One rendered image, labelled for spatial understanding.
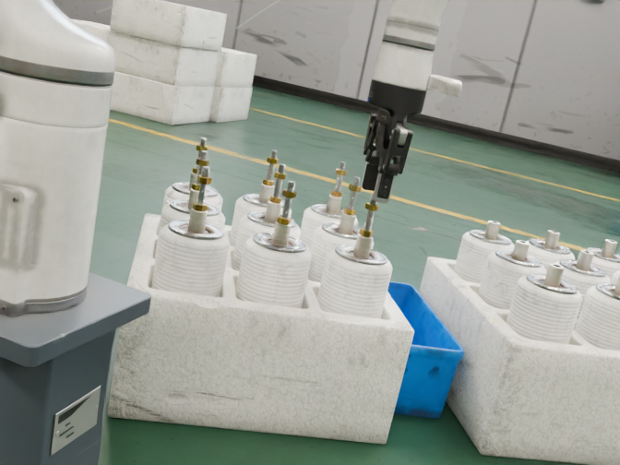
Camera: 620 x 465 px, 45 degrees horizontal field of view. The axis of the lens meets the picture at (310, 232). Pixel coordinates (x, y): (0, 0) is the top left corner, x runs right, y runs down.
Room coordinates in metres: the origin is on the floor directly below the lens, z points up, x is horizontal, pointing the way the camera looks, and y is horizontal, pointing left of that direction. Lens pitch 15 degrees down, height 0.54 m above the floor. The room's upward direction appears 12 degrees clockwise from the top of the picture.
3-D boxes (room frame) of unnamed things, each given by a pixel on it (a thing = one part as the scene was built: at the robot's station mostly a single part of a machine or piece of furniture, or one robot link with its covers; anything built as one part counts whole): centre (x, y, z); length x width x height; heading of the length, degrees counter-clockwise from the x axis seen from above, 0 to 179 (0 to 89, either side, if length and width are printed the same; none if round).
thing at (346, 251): (1.02, -0.08, 0.25); 0.08 x 0.08 x 0.01
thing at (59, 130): (0.55, 0.21, 0.39); 0.09 x 0.09 x 0.17; 71
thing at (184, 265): (0.97, 0.15, 0.16); 0.10 x 0.10 x 0.18
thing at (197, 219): (0.97, 0.15, 0.26); 0.02 x 0.02 x 0.03
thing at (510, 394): (1.21, -0.46, 0.09); 0.39 x 0.39 x 0.18; 12
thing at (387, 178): (0.97, -0.09, 0.37); 0.03 x 0.01 x 0.05; 12
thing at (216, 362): (1.11, 0.06, 0.09); 0.39 x 0.39 x 0.18; 11
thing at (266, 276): (0.99, 0.04, 0.16); 0.10 x 0.10 x 0.18
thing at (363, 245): (1.02, -0.08, 0.26); 0.02 x 0.02 x 0.03
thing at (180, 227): (0.97, 0.15, 0.25); 0.08 x 0.08 x 0.01
